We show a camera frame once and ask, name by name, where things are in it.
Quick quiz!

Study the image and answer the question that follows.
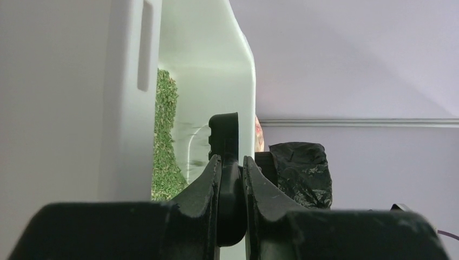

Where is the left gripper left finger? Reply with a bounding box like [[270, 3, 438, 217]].
[[10, 155, 221, 259]]

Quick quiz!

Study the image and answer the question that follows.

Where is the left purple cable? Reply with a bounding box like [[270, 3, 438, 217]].
[[436, 229, 459, 242]]

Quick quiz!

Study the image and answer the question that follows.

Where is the black litter scoop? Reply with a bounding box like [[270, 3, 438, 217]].
[[208, 113, 247, 247]]

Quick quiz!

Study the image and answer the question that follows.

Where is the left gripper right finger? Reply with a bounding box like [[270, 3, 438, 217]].
[[243, 157, 449, 259]]

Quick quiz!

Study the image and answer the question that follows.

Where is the black garbage bag liner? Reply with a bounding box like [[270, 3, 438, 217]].
[[270, 142, 332, 209]]

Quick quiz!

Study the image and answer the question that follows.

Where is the pink floral cloth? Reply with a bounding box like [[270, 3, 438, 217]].
[[254, 116, 265, 152]]

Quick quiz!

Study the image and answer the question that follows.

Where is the black trash bin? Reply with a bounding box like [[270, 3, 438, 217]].
[[254, 152, 278, 186]]

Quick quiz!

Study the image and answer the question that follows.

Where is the white plastic litter box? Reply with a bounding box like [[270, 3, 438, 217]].
[[1, 1, 255, 259]]

